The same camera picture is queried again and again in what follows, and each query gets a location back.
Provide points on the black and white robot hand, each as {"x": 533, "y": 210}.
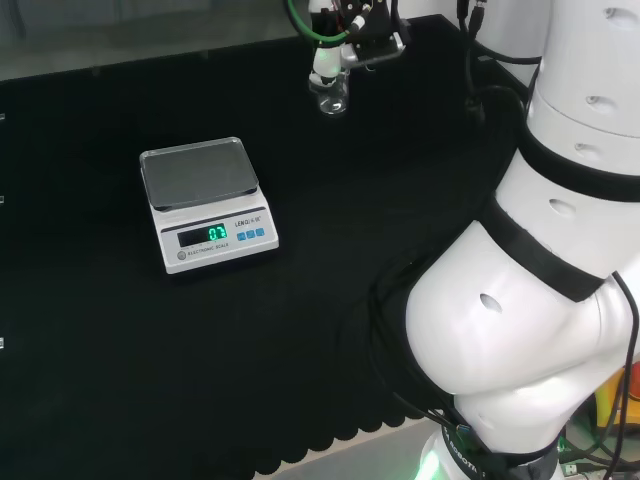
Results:
{"x": 326, "y": 60}

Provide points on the small clear glass beaker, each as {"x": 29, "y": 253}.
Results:
{"x": 334, "y": 102}

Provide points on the white electronic balance steel pan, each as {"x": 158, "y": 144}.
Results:
{"x": 215, "y": 235}

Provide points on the black bench cloth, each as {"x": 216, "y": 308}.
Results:
{"x": 150, "y": 360}

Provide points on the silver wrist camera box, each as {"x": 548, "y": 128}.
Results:
{"x": 375, "y": 50}

